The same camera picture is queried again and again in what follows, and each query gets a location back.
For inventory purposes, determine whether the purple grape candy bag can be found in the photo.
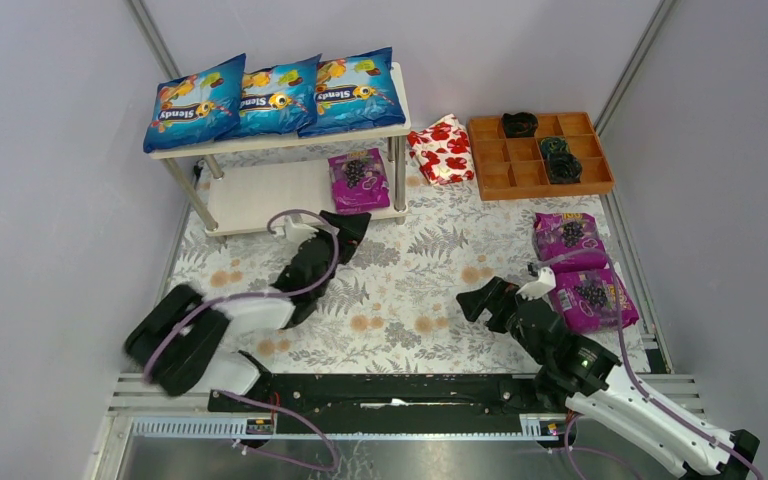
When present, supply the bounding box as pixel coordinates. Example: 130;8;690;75
548;269;640;334
533;213;608;273
327;148;391;214

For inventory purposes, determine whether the blue Slendy candy bag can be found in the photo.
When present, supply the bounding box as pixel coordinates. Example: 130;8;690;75
143;53;247;153
217;54;321;140

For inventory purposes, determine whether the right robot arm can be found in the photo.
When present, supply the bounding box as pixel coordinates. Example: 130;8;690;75
456;277;760;479

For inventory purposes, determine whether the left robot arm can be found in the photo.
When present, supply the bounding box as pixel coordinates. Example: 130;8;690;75
123;209;371;397

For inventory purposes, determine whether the white two-tier shelf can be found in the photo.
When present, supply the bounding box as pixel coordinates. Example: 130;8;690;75
149;62;411;237

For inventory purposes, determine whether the blue candy bag on shelf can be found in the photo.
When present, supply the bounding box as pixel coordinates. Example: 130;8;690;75
299;47;406;136

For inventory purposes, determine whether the floral table mat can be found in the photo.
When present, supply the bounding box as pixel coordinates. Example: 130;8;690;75
148;139;644;376

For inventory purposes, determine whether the red floral white pouch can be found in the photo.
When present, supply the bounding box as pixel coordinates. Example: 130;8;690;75
407;114;476;186

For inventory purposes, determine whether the wooden compartment tray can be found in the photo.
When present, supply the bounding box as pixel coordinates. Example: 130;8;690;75
467;112;615;201

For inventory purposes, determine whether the black coiled item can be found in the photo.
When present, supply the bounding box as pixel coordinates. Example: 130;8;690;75
545;152;583;185
501;111;539;138

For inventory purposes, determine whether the dark green coiled item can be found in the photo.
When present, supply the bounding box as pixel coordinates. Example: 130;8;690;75
538;136;570;159

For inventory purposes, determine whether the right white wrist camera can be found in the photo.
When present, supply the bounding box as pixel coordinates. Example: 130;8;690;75
517;264;557;301

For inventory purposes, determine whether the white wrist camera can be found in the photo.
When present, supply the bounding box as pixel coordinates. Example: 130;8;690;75
517;264;557;301
274;217;319;245

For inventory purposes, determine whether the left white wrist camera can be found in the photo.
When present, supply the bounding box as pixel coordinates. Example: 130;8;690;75
274;217;319;245

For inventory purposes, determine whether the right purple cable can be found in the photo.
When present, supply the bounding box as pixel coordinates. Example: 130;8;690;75
528;248;766;480

